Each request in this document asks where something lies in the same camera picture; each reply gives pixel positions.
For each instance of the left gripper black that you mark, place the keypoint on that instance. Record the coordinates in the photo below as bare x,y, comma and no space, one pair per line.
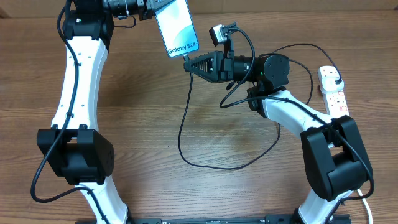
147,12

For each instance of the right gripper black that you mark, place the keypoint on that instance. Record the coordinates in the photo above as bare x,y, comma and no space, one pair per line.
215,65

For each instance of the blue Samsung Galaxy smartphone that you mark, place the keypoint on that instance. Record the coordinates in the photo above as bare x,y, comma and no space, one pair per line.
177,29

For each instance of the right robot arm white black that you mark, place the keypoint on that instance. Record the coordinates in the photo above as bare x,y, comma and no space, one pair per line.
337,165

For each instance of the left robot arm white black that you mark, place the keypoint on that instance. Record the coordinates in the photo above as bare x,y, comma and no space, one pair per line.
73,145

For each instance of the white charger adapter plug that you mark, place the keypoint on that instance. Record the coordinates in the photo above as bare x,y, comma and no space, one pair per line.
329,85

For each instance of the white power strip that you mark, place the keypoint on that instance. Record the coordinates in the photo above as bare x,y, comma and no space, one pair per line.
335,103

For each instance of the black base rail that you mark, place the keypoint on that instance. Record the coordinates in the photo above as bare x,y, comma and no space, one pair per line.
211,221

